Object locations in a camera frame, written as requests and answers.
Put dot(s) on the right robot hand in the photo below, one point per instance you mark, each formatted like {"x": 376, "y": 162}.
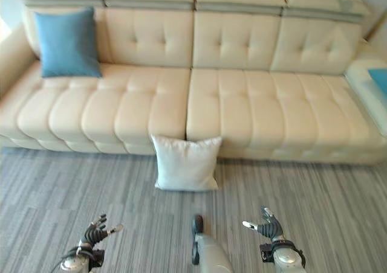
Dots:
{"x": 269, "y": 226}

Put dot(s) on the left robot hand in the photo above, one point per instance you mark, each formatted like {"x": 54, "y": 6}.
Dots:
{"x": 95, "y": 230}

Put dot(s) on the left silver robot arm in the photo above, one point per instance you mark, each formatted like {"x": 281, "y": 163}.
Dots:
{"x": 79, "y": 259}

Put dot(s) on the cream leather sofa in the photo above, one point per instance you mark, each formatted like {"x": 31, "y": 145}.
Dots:
{"x": 236, "y": 104}

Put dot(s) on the silver robot leg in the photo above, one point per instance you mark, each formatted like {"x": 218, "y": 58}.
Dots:
{"x": 210, "y": 255}

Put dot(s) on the dark robot foot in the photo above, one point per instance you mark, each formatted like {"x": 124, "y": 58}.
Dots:
{"x": 198, "y": 223}

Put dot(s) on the white square cushion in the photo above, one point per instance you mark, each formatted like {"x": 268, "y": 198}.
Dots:
{"x": 187, "y": 164}

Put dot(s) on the light blue cushion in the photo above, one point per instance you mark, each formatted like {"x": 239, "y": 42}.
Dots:
{"x": 379, "y": 78}

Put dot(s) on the blue square cushion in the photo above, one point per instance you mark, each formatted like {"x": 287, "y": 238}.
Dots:
{"x": 66, "y": 43}

